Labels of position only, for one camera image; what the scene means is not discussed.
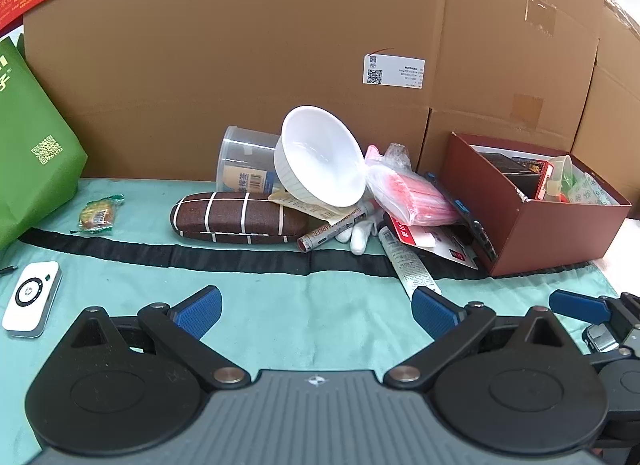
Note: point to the pink items in plastic bag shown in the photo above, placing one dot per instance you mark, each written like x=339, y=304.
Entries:
x=415, y=197

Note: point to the green patterned packet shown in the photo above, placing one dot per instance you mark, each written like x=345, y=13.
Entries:
x=592, y=192

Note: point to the green paper bag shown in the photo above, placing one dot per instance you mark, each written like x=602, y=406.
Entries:
x=30, y=145

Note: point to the brown cardboard storage box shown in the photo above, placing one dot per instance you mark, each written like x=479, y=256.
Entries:
x=550, y=240

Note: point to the white tube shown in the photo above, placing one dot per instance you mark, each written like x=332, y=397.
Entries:
x=407, y=260

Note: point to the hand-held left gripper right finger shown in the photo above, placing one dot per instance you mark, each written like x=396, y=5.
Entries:
x=435, y=312

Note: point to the small red box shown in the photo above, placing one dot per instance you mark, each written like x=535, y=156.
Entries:
x=537, y=182

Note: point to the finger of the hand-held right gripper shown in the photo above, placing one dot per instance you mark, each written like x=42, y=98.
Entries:
x=575, y=306

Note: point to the clear plastic cup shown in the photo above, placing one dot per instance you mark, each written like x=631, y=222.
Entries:
x=561, y=175

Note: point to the white pocket device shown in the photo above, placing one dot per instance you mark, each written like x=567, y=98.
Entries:
x=31, y=297

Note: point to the white ribbed bowl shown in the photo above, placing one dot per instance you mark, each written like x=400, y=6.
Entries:
x=320, y=165

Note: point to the white cotton gloves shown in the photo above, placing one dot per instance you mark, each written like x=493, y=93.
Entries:
x=359, y=240

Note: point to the green candy packet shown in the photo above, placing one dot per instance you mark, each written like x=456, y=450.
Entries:
x=99, y=215

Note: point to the black and blue card packet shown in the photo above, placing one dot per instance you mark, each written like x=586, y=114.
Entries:
x=482, y=237

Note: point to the brown striped glasses case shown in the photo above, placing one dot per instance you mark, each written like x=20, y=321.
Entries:
x=235, y=217

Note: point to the large cardboard box with label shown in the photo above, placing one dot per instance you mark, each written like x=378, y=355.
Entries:
x=225, y=30

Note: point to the marker pen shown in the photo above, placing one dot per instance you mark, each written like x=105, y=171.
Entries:
x=325, y=232

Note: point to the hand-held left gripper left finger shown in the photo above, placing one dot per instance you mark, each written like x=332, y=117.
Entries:
x=197, y=312

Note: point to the white shipping label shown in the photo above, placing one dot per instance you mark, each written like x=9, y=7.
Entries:
x=395, y=70

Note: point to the red and white card packet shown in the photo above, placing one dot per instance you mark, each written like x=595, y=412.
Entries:
x=450, y=247

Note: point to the clear cotton swab container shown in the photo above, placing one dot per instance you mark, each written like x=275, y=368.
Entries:
x=240, y=160

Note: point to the black box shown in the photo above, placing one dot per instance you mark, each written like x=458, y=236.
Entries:
x=502, y=170

